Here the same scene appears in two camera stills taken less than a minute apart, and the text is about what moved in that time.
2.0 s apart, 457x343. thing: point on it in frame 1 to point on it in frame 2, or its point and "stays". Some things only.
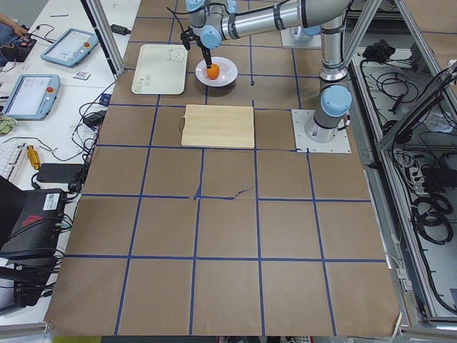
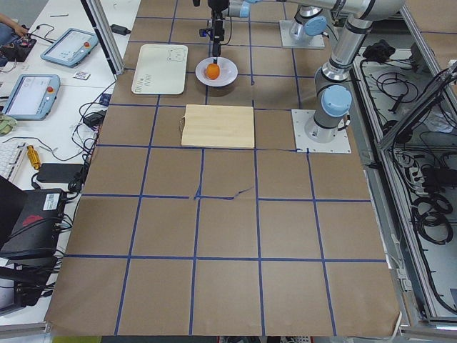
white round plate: [228, 71] stays
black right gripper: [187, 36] to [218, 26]
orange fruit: [213, 71] stays
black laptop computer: [30, 221] stays
